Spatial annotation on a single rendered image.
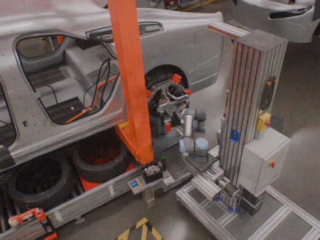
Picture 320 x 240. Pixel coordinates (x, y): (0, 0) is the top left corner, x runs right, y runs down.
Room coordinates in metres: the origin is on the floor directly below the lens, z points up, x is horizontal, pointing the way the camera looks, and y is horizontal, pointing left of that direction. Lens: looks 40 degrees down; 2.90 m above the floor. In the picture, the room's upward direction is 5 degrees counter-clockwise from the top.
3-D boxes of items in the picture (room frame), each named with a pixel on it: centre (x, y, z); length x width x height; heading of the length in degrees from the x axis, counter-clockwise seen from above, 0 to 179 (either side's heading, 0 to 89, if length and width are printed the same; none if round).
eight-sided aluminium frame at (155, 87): (2.72, -0.07, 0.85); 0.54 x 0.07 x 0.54; 118
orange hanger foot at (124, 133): (2.45, 0.37, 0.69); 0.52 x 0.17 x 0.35; 28
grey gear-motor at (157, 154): (2.49, 0.17, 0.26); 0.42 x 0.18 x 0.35; 28
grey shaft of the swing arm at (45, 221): (1.58, 1.23, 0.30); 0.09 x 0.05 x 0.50; 118
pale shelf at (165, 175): (1.93, 0.17, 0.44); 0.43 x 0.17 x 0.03; 118
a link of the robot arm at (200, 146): (1.83, -0.36, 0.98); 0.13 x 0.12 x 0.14; 80
